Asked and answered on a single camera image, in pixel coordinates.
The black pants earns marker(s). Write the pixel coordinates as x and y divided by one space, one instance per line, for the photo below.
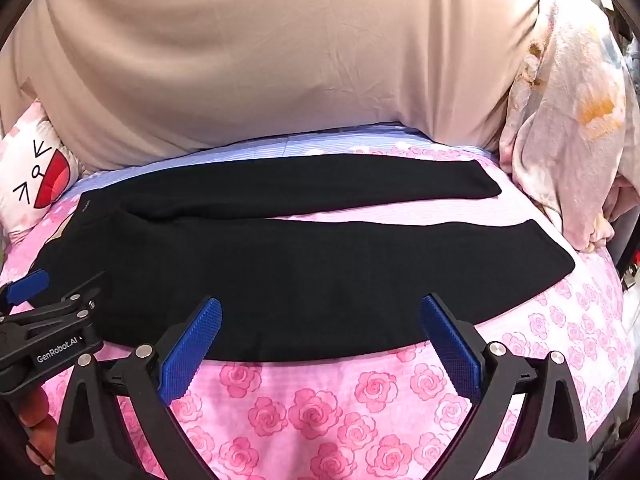
300 270

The pink rose print bedsheet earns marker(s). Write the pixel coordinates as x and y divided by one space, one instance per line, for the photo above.
325 410

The cat face pillow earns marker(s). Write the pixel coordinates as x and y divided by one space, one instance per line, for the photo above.
25 180

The person's left hand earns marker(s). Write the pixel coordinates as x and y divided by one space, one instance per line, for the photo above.
37 425

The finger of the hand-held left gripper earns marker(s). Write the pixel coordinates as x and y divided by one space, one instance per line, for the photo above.
27 285
75 302

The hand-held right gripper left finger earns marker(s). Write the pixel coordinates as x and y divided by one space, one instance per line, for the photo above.
192 350

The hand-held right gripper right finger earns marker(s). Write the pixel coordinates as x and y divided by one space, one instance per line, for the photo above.
450 345

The pale floral blanket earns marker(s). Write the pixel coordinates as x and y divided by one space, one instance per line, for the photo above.
560 135

